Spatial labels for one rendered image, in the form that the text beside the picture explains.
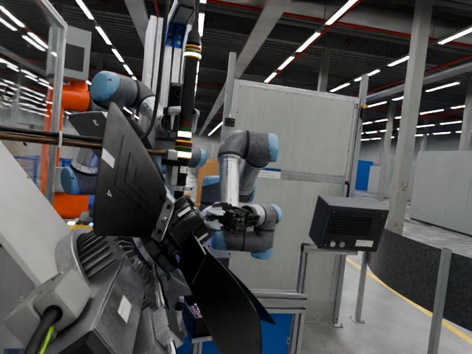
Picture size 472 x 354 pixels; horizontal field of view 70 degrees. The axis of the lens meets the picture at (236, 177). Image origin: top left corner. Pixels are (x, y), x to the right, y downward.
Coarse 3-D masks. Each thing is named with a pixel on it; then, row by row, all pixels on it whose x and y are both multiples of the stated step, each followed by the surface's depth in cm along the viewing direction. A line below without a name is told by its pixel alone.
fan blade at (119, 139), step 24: (120, 120) 55; (120, 144) 54; (120, 168) 52; (144, 168) 60; (96, 192) 46; (120, 192) 52; (144, 192) 60; (96, 216) 45; (120, 216) 53; (144, 216) 61
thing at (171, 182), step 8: (168, 152) 82; (176, 152) 84; (168, 160) 83; (176, 160) 84; (168, 168) 85; (176, 168) 85; (168, 176) 85; (176, 176) 85; (168, 184) 85; (176, 184) 85
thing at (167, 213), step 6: (168, 198) 71; (162, 210) 70; (168, 210) 72; (168, 216) 73; (162, 222) 71; (168, 222) 73; (156, 228) 68; (162, 228) 71; (156, 234) 69; (162, 234) 72; (156, 240) 70
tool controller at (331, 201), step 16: (320, 208) 134; (336, 208) 128; (352, 208) 129; (368, 208) 131; (384, 208) 133; (320, 224) 133; (336, 224) 130; (352, 224) 131; (368, 224) 132; (384, 224) 134; (320, 240) 132; (336, 240) 133; (352, 240) 134; (368, 240) 135
